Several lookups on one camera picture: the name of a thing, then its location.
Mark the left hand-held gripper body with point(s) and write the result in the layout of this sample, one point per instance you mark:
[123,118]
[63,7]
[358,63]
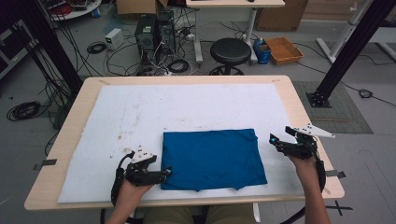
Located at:
[140,175]

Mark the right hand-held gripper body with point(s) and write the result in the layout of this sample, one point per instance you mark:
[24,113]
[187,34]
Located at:
[303,149]

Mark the blue t-shirt with white print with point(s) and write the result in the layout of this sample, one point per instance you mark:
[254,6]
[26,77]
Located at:
[213,158]

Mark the person's left hand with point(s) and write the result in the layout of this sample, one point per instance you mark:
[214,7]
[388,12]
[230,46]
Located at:
[132,193]

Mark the person's right hand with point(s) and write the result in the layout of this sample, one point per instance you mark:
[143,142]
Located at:
[306,168]

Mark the grey tape strip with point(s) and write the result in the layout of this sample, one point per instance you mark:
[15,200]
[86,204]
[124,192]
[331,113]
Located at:
[335,174]
[46,163]

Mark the person's legs in khaki pants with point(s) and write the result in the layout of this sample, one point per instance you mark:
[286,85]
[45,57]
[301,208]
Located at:
[168,216]

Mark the grey floor mat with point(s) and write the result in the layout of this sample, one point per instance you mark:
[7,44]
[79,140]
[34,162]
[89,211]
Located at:
[339,118]

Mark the white table mat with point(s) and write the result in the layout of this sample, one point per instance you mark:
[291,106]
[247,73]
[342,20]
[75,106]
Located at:
[140,105]

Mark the black tape cross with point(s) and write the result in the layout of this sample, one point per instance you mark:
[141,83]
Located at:
[338,207]

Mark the orange tray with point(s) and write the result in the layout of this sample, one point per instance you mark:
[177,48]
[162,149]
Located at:
[284,50]

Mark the blue box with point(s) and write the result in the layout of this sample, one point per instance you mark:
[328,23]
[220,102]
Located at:
[261,53]

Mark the black round stool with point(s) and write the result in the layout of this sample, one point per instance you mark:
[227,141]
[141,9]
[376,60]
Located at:
[230,51]

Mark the white metal stand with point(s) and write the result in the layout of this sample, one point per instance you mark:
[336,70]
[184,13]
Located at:
[342,34]

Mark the large cardboard box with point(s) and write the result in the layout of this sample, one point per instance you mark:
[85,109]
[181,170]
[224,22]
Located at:
[280,15]

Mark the black computer tower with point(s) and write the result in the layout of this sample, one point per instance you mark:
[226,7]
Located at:
[145,35]
[165,31]

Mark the small white power supply box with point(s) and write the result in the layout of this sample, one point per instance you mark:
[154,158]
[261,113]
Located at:
[114,39]

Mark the white desk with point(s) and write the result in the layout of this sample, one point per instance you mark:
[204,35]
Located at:
[233,3]

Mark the cardboard box with open flap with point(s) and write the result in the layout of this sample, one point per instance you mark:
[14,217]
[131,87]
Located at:
[137,6]

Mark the round white table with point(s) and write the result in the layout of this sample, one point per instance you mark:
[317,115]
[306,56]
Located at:
[74,9]

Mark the dark equipment rack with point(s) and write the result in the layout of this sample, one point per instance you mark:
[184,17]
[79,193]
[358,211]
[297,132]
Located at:
[14,46]

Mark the black aluminium frame post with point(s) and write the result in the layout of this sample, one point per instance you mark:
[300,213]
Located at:
[351,53]
[49,43]

